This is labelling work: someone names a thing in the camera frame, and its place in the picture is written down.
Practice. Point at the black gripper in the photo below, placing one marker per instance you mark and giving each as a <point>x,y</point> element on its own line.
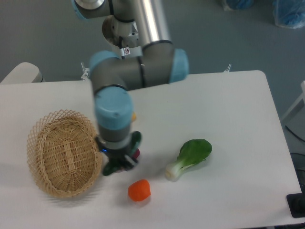
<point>127,162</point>

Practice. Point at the dark green cucumber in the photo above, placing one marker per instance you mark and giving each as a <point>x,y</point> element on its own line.
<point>114,155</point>

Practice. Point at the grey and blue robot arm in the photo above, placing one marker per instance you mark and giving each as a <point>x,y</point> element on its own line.
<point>146,58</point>

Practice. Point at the woven wicker basket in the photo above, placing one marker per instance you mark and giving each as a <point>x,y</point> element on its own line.
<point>62,154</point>

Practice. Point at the purple sweet potato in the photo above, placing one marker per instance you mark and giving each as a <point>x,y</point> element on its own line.
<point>136,154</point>

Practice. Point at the orange carrot piece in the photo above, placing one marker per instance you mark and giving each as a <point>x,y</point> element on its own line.
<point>139,190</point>

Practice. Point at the yellow mango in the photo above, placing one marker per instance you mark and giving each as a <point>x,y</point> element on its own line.
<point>134,116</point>

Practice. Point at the green bok choy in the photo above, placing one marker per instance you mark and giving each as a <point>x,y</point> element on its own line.
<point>191,153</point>

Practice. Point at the white chair back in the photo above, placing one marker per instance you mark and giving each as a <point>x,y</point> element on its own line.
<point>24,72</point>

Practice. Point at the black device at edge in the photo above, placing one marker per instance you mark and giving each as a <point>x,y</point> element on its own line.
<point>296,204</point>

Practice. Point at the blue plastic bag left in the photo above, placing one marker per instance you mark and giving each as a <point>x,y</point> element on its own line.
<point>236,4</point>

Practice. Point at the blue plastic bag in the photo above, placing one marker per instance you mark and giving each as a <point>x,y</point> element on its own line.
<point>289,14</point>
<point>236,4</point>

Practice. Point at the blue plastic bag right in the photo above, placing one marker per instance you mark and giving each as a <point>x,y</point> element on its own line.
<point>289,14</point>

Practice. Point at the white frame at right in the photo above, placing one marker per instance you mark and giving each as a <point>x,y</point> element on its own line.
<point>295,107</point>

